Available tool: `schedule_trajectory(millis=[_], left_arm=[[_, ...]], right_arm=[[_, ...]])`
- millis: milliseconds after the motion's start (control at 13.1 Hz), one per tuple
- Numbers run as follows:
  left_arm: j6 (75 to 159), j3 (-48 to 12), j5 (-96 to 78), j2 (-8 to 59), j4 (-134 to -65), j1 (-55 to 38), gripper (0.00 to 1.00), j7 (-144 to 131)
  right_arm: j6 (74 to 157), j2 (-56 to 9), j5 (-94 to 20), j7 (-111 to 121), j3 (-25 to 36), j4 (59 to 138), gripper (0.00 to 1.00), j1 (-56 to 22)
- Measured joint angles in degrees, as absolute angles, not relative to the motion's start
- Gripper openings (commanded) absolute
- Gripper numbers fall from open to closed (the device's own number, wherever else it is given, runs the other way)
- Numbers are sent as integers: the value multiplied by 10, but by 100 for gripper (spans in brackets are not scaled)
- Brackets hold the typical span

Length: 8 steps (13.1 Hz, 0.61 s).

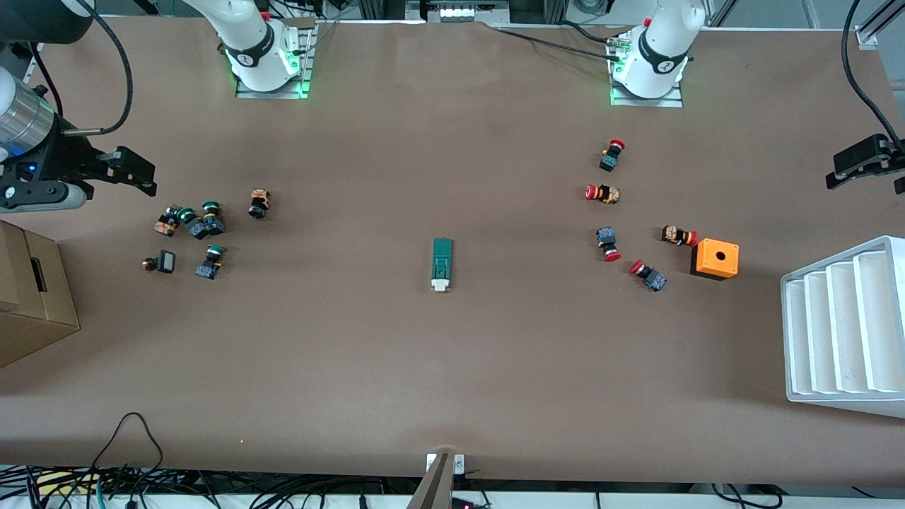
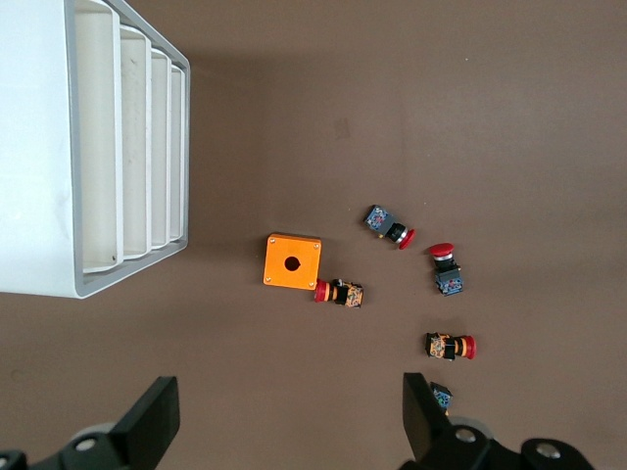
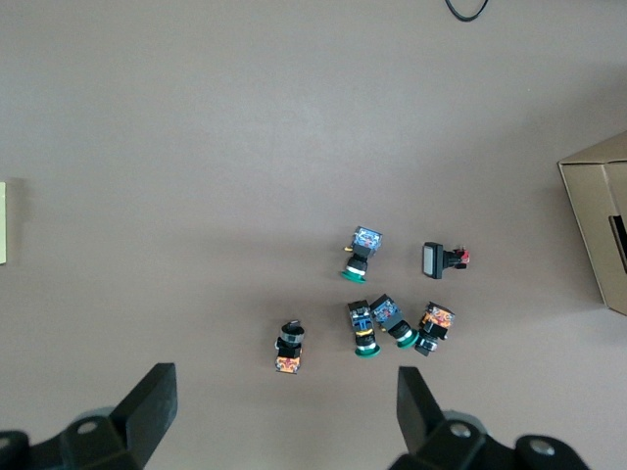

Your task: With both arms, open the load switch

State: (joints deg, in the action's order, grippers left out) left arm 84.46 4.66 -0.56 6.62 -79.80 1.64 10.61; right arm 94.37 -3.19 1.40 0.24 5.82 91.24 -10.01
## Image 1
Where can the aluminium frame rail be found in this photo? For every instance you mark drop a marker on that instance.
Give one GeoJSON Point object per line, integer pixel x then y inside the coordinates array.
{"type": "Point", "coordinates": [868, 35]}
{"type": "Point", "coordinates": [31, 71]}

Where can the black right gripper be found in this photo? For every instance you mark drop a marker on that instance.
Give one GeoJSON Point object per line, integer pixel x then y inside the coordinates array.
{"type": "Point", "coordinates": [51, 160]}

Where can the black device with red light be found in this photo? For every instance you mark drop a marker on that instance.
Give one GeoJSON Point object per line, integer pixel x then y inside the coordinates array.
{"type": "Point", "coordinates": [463, 505]}

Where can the black device with white lights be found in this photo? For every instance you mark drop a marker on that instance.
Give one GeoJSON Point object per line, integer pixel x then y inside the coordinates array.
{"type": "Point", "coordinates": [459, 12]}

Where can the red button orange contact block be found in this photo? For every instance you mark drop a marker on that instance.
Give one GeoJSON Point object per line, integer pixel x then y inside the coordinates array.
{"type": "Point", "coordinates": [604, 194]}
{"type": "Point", "coordinates": [675, 235]}

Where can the orange box with hole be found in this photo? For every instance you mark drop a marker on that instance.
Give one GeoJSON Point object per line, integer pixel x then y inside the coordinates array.
{"type": "Point", "coordinates": [717, 258]}

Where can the green circuit board module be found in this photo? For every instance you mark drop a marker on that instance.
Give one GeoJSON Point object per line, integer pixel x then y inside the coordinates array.
{"type": "Point", "coordinates": [442, 258]}

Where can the white stepped tray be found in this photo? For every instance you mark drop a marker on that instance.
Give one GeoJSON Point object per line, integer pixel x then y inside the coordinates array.
{"type": "Point", "coordinates": [848, 332]}

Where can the yellow label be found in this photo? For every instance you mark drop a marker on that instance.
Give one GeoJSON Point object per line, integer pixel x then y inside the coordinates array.
{"type": "Point", "coordinates": [63, 481]}

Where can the red button blue contact block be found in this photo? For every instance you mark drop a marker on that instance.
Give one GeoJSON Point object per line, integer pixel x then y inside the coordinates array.
{"type": "Point", "coordinates": [654, 280]}
{"type": "Point", "coordinates": [606, 237]}
{"type": "Point", "coordinates": [608, 161]}

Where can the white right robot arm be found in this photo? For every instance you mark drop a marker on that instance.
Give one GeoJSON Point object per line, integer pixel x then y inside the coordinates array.
{"type": "Point", "coordinates": [254, 42]}

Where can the black knob orange contact block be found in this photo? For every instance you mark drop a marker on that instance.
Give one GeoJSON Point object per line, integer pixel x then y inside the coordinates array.
{"type": "Point", "coordinates": [258, 207]}

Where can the green button blue contact block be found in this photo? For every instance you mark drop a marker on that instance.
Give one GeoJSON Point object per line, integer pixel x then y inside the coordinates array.
{"type": "Point", "coordinates": [207, 269]}
{"type": "Point", "coordinates": [208, 226]}

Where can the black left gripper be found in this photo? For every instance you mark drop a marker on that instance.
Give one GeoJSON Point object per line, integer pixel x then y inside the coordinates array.
{"type": "Point", "coordinates": [864, 157]}

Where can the white mount bracket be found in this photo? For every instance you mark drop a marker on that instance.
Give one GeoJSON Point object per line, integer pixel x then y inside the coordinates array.
{"type": "Point", "coordinates": [459, 463]}

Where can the green button orange contact block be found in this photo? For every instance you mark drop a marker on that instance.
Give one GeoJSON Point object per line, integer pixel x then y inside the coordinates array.
{"type": "Point", "coordinates": [166, 226]}

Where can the black square button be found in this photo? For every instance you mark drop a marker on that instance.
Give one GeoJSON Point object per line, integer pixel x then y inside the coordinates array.
{"type": "Point", "coordinates": [166, 261]}

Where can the aluminium left arm base plate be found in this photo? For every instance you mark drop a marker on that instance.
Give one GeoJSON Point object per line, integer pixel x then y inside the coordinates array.
{"type": "Point", "coordinates": [672, 102]}

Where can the brown cardboard box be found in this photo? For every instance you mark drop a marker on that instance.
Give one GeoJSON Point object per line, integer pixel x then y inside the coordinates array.
{"type": "Point", "coordinates": [35, 304]}

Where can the camera mount pole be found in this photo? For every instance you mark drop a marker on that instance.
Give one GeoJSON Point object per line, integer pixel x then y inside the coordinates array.
{"type": "Point", "coordinates": [435, 488]}

